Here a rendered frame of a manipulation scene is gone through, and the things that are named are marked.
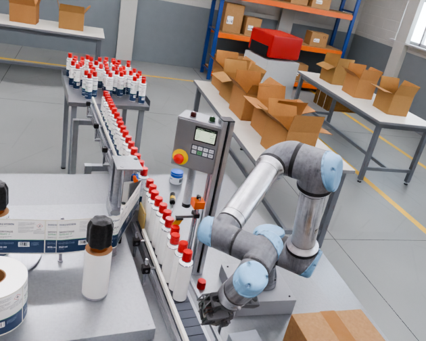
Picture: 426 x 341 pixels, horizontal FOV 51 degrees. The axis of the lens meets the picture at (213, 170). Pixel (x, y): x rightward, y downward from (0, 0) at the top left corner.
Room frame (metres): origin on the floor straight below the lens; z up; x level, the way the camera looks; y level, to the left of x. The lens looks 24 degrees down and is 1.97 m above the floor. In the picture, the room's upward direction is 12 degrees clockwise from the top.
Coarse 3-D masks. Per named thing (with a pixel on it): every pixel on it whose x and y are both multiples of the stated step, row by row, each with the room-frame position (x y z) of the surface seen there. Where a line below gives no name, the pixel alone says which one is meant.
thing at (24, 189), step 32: (32, 192) 1.85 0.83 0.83; (64, 192) 1.91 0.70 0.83; (96, 192) 1.97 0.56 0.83; (160, 192) 2.11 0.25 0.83; (224, 192) 2.26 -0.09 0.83; (128, 224) 1.74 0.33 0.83; (256, 224) 1.98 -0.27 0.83; (224, 256) 1.64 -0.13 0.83; (160, 320) 1.19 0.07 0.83; (256, 320) 1.29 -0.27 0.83; (288, 320) 1.32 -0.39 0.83
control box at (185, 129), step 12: (180, 120) 1.49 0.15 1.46; (192, 120) 1.49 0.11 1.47; (204, 120) 1.50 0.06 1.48; (216, 120) 1.53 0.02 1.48; (180, 132) 1.49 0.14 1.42; (192, 132) 1.48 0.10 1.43; (180, 144) 1.49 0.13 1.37; (204, 144) 1.48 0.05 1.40; (216, 144) 1.47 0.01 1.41; (192, 156) 1.48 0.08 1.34; (192, 168) 1.48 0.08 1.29; (204, 168) 1.47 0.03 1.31
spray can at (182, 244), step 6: (180, 240) 1.32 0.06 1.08; (180, 246) 1.30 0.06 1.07; (186, 246) 1.30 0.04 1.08; (174, 252) 1.30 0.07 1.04; (180, 252) 1.30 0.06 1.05; (174, 258) 1.29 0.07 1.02; (174, 264) 1.29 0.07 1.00; (174, 270) 1.29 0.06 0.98; (174, 276) 1.29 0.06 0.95; (168, 288) 1.30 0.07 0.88
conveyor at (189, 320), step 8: (152, 264) 1.43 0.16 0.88; (168, 304) 1.22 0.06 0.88; (176, 304) 1.23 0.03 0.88; (184, 304) 1.23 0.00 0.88; (184, 312) 1.20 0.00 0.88; (192, 312) 1.20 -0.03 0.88; (184, 320) 1.16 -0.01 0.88; (192, 320) 1.17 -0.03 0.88; (176, 328) 1.12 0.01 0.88; (192, 328) 1.13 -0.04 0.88; (200, 328) 1.14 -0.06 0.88; (192, 336) 1.09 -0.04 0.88; (200, 336) 1.10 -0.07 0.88
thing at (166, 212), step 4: (164, 212) 1.49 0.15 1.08; (168, 212) 1.49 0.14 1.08; (164, 216) 1.48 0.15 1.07; (160, 220) 1.49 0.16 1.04; (164, 220) 1.49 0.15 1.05; (160, 224) 1.48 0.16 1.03; (160, 228) 1.48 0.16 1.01; (160, 232) 1.48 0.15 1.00; (156, 240) 1.49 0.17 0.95; (156, 244) 1.48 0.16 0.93; (156, 248) 1.48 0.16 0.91; (156, 252) 1.48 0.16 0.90
